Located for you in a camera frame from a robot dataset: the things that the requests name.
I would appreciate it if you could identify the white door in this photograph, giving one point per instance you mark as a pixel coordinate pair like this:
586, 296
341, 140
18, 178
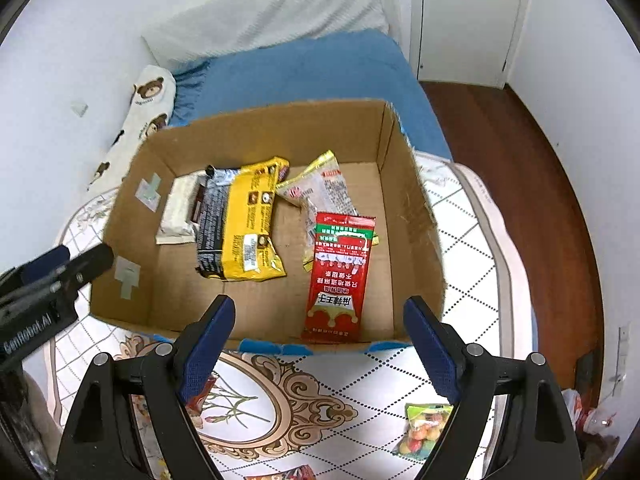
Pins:
469, 41

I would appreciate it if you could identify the blue bed sheet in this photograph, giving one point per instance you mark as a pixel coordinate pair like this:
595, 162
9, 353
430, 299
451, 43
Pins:
366, 65

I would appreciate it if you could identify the white brown snack packet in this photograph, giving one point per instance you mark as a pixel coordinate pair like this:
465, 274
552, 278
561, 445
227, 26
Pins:
180, 215

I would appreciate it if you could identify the bear print pillow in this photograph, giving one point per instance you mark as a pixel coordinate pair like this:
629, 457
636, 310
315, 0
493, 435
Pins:
150, 110

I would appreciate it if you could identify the colourful candy bag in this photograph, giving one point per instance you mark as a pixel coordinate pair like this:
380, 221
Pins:
425, 423

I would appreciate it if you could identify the red snack packet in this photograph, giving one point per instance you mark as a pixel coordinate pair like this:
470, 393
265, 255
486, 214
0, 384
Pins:
338, 277

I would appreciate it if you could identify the patterned table mat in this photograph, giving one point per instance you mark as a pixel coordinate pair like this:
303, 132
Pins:
343, 414

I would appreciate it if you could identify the yellow black snack packet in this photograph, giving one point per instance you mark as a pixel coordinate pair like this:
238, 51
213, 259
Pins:
233, 237

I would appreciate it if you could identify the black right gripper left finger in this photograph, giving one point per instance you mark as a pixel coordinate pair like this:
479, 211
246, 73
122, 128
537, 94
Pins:
101, 438

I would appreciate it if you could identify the yellow white snack packet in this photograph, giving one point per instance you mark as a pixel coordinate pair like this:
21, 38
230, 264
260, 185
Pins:
320, 187

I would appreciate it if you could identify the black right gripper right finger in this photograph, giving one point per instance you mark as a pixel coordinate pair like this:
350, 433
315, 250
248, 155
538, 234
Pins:
535, 439

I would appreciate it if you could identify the grey blanket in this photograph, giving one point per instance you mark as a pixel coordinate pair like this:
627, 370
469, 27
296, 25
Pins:
214, 28

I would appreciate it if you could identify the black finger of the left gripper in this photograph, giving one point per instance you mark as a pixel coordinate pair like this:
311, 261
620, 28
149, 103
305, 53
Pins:
54, 272

